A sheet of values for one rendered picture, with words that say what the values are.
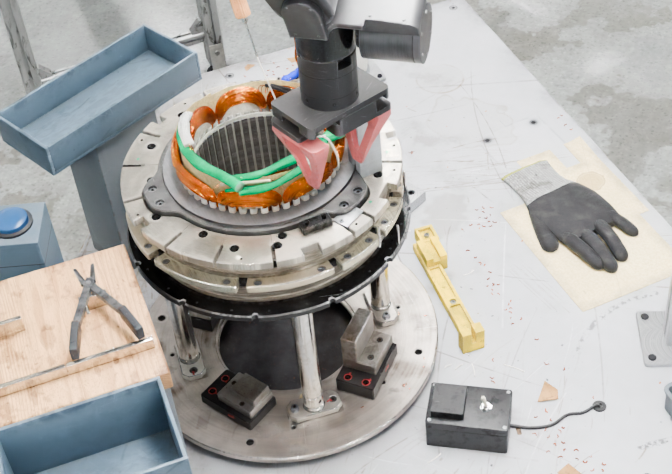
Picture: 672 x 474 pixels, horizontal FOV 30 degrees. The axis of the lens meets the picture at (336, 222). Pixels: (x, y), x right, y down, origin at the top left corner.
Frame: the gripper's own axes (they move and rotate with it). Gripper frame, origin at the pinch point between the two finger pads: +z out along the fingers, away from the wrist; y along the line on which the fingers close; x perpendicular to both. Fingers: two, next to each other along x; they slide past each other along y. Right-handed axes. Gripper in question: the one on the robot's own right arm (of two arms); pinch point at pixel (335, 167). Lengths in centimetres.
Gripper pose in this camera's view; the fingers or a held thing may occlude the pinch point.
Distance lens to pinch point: 128.9
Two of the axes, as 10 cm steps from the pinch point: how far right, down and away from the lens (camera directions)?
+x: -6.5, -4.7, 6.0
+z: 0.6, 7.5, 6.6
